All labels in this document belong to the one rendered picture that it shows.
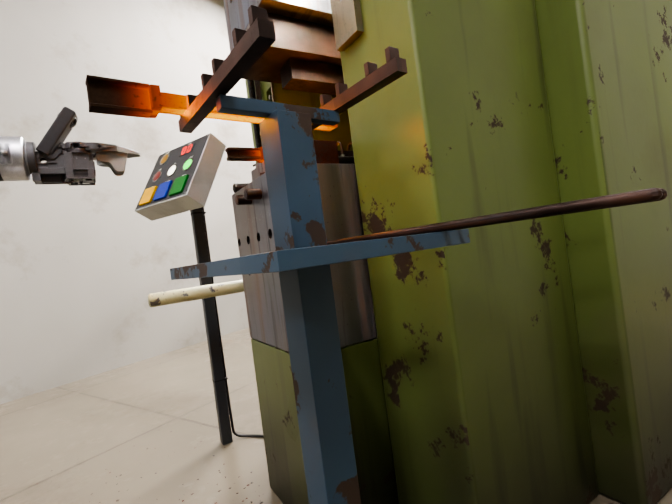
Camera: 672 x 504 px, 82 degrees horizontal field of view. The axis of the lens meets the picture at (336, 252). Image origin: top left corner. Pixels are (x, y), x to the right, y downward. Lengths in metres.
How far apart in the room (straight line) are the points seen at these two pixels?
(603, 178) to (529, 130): 0.20
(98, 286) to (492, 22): 3.21
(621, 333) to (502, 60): 0.69
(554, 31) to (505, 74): 0.20
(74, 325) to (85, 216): 0.84
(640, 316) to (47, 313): 3.35
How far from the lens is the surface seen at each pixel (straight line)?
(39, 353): 3.47
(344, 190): 0.97
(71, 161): 1.02
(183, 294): 1.39
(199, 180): 1.48
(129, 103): 0.69
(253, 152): 1.13
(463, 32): 0.98
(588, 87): 1.14
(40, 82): 3.83
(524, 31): 1.17
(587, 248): 1.12
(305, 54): 1.24
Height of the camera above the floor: 0.70
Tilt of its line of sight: level
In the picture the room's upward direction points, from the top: 7 degrees counter-clockwise
